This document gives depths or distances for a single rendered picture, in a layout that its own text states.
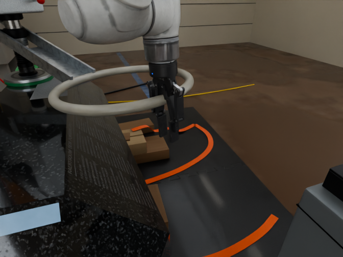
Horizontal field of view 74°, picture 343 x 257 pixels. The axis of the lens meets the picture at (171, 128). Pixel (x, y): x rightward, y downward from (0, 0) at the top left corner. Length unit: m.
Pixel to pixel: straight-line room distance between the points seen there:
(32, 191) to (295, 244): 0.65
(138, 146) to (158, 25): 1.34
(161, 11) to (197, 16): 5.95
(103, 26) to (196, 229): 1.24
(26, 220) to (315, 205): 0.62
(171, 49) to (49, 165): 0.41
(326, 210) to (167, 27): 0.53
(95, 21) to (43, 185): 0.37
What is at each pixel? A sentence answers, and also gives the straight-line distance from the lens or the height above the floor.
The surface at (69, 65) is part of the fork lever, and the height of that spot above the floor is 0.92.
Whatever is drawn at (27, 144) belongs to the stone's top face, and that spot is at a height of 0.82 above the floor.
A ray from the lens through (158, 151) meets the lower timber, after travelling 1.85.
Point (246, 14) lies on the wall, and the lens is 7.24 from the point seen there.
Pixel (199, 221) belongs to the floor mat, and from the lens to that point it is 1.50.
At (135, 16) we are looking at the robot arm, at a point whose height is 1.16.
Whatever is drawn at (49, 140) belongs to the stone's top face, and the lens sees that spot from 0.76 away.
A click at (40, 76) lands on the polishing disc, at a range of 1.30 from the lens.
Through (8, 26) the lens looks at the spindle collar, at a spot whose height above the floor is 1.07.
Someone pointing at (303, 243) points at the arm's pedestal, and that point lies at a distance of 0.72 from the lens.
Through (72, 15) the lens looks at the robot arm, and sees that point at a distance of 0.44.
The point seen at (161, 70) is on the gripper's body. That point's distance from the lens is 0.59.
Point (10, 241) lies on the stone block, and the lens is 0.59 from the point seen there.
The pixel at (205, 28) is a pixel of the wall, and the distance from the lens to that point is 6.63.
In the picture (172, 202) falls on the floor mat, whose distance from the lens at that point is 1.58.
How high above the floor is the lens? 1.19
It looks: 30 degrees down
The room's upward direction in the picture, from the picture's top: straight up
